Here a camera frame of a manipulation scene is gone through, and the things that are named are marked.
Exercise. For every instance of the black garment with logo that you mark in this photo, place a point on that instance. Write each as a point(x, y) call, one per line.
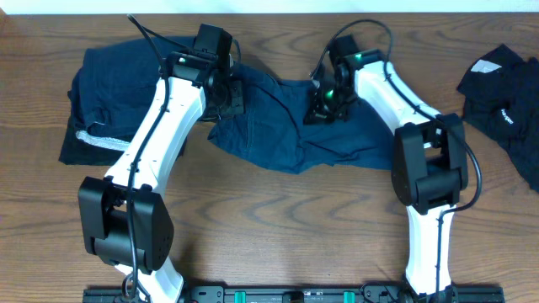
point(501, 100)

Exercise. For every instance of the folded black shorts white stripe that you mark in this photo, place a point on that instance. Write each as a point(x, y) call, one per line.
point(101, 143)

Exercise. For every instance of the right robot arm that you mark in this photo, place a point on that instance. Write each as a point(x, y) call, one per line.
point(429, 164)

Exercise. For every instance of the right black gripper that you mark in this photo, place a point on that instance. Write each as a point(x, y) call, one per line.
point(319, 111)

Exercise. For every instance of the blue denim shorts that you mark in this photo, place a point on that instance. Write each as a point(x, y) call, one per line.
point(272, 134)

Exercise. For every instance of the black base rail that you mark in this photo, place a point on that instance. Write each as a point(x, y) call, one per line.
point(370, 293)

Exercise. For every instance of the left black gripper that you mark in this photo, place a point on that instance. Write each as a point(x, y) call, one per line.
point(232, 99)

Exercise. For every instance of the folded navy shorts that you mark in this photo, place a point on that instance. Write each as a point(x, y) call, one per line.
point(113, 89)

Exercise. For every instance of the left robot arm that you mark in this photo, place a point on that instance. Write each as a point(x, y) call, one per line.
point(125, 221)

